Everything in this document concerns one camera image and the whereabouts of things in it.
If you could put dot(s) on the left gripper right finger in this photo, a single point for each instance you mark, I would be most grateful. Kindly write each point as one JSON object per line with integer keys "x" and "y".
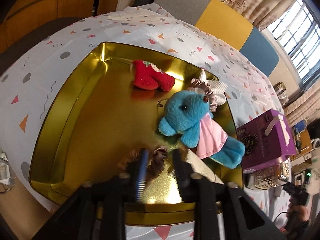
{"x": 187, "y": 186}

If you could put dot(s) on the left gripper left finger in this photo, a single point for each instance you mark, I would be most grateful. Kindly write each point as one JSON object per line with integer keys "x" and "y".
{"x": 139, "y": 172}

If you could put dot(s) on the pink satin scrunchie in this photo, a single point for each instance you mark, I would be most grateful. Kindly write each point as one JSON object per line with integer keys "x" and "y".
{"x": 155, "y": 162}

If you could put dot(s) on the cream mesh cloth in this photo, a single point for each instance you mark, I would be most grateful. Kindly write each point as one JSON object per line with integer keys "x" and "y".
{"x": 200, "y": 167}

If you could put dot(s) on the person's right hand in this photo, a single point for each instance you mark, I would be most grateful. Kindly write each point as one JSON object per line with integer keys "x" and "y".
{"x": 296, "y": 214}

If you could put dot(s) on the ornate silver tissue box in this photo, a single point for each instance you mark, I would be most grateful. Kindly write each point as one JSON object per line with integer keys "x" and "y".
{"x": 269, "y": 177}

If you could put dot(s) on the blue plush bear pink dress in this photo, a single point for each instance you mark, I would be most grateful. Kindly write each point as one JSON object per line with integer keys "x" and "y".
{"x": 188, "y": 114}

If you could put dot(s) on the purple cardboard box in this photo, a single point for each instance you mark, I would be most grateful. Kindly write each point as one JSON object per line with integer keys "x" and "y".
{"x": 268, "y": 141}

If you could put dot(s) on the gold metal tray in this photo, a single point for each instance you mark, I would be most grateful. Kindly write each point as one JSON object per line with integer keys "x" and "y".
{"x": 98, "y": 117}

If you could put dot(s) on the red plush strawberry toy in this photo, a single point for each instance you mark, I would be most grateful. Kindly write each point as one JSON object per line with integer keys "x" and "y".
{"x": 148, "y": 76}

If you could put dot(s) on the barred window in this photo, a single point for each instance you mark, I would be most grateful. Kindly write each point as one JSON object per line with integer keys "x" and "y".
{"x": 297, "y": 32}

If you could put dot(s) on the grey yellow blue sofa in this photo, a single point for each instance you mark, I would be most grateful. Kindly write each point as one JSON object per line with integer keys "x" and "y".
{"x": 221, "y": 21}

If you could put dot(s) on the beige patterned curtain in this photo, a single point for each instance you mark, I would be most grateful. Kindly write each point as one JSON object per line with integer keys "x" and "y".
{"x": 260, "y": 13}

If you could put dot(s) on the wooden wardrobe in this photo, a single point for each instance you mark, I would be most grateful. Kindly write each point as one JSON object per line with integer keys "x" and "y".
{"x": 21, "y": 17}

